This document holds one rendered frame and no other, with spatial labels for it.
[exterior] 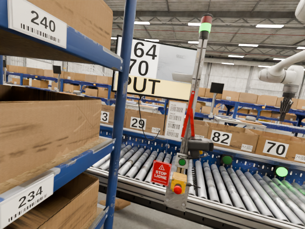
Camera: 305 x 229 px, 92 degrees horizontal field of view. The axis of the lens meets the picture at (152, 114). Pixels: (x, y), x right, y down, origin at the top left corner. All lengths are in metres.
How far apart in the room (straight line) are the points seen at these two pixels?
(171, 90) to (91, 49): 0.62
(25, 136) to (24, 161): 0.04
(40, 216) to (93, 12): 0.46
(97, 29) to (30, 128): 0.22
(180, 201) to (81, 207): 0.62
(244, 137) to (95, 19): 1.35
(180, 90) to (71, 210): 0.71
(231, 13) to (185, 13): 3.41
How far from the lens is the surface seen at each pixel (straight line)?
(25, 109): 0.25
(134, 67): 0.84
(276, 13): 15.17
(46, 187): 0.26
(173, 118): 0.76
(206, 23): 0.83
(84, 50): 0.27
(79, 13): 0.32
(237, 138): 1.45
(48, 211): 0.51
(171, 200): 0.94
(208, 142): 0.73
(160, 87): 0.84
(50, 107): 0.27
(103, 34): 0.37
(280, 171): 1.55
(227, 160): 1.41
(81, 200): 0.40
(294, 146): 1.62
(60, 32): 0.23
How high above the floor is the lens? 1.27
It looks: 8 degrees down
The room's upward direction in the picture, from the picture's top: 8 degrees clockwise
